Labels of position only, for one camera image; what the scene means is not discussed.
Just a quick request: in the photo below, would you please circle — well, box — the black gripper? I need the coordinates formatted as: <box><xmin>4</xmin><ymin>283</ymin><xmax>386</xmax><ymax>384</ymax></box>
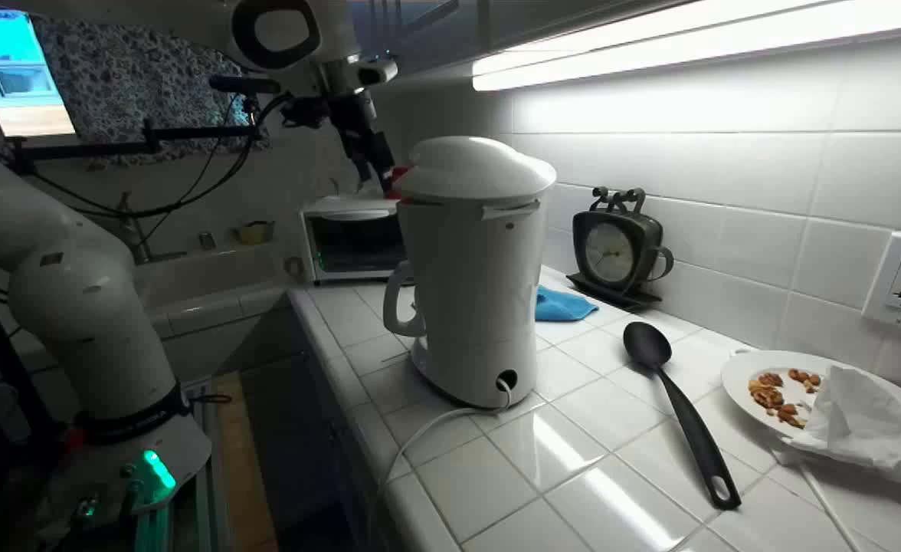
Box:
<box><xmin>327</xmin><ymin>94</ymin><xmax>398</xmax><ymax>196</ymax></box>

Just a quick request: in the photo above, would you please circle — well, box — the white coffeemaker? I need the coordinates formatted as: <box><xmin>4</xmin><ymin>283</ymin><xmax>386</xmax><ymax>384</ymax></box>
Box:
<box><xmin>384</xmin><ymin>134</ymin><xmax>557</xmax><ymax>412</ymax></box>

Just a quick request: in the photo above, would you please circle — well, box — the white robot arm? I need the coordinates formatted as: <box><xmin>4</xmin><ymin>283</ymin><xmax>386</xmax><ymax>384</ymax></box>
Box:
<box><xmin>0</xmin><ymin>0</ymin><xmax>396</xmax><ymax>545</ymax></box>

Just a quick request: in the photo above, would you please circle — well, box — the white toaster oven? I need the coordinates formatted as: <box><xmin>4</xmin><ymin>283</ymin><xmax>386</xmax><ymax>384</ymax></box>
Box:
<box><xmin>300</xmin><ymin>196</ymin><xmax>405</xmax><ymax>287</ymax></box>

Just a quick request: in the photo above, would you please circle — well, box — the white kitchen sink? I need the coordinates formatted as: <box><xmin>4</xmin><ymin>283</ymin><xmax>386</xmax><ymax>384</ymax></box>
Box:
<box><xmin>139</xmin><ymin>245</ymin><xmax>289</xmax><ymax>338</ymax></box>

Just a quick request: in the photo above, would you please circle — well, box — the blue cloth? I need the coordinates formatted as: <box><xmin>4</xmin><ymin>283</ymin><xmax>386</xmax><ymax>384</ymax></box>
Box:
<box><xmin>538</xmin><ymin>287</ymin><xmax>594</xmax><ymax>321</ymax></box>

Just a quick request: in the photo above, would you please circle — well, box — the black desk clock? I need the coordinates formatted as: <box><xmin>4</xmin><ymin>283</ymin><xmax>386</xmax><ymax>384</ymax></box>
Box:
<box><xmin>569</xmin><ymin>188</ymin><xmax>673</xmax><ymax>313</ymax></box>

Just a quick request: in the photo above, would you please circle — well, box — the black plastic spoon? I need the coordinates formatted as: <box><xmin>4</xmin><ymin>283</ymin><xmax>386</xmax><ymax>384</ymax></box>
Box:
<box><xmin>621</xmin><ymin>321</ymin><xmax>743</xmax><ymax>509</ymax></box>

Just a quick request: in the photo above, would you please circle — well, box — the under-cabinet light strip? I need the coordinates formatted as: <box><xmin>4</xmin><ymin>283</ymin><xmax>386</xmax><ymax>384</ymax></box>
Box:
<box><xmin>471</xmin><ymin>0</ymin><xmax>901</xmax><ymax>94</ymax></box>

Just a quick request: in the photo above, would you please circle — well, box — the white plate with food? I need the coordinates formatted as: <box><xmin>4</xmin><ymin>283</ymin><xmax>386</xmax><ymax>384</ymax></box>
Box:
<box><xmin>720</xmin><ymin>351</ymin><xmax>862</xmax><ymax>441</ymax></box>

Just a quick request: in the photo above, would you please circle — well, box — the white crumpled napkin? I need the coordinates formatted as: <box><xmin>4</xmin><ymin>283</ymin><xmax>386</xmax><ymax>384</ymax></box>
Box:
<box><xmin>788</xmin><ymin>365</ymin><xmax>901</xmax><ymax>481</ymax></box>

